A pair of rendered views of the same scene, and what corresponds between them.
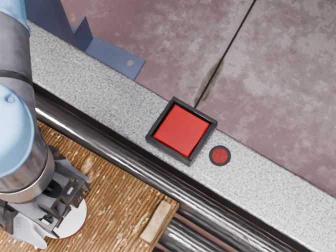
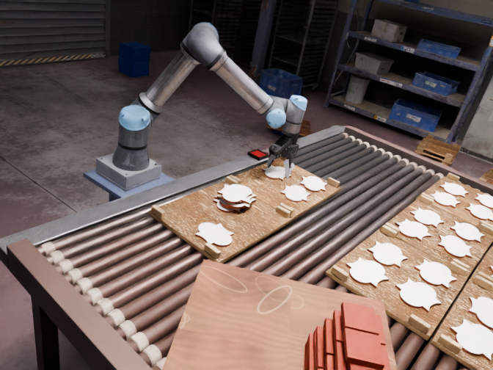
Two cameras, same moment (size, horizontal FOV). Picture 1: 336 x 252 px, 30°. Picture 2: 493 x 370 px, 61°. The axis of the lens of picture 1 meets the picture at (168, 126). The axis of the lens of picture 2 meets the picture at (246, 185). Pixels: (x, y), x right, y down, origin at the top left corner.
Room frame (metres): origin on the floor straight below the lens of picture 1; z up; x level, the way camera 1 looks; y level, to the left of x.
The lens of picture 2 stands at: (0.51, 1.89, 1.79)
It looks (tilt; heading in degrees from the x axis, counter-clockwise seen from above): 29 degrees down; 265
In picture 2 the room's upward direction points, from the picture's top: 12 degrees clockwise
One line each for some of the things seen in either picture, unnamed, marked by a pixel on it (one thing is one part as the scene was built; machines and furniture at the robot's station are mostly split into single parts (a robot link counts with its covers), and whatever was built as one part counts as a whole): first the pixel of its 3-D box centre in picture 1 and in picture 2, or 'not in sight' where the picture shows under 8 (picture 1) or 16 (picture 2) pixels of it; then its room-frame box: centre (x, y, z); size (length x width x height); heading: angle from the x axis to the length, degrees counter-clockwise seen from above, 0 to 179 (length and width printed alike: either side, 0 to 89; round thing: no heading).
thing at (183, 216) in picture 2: not in sight; (222, 216); (0.46, 0.59, 0.93); 0.41 x 0.35 x 0.02; 51
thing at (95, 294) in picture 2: not in sight; (289, 198); (0.18, 0.33, 0.90); 1.95 x 0.05 x 0.05; 50
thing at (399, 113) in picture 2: not in sight; (415, 114); (-2.07, -3.71, 0.25); 0.62 x 0.42 x 0.22; 152
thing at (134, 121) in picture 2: not in sight; (134, 125); (0.86, 0.30, 1.10); 0.13 x 0.12 x 0.14; 91
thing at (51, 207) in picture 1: (37, 186); (287, 143); (0.22, 0.16, 1.08); 0.09 x 0.08 x 0.12; 51
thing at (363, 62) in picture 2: not in sight; (373, 63); (-1.41, -4.15, 0.74); 0.44 x 0.36 x 0.20; 131
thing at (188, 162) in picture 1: (181, 131); (257, 154); (0.32, -0.02, 0.92); 0.08 x 0.08 x 0.02; 50
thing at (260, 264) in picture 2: not in sight; (328, 220); (0.03, 0.46, 0.90); 1.95 x 0.05 x 0.05; 50
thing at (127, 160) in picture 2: not in sight; (131, 151); (0.87, 0.31, 0.99); 0.15 x 0.15 x 0.10
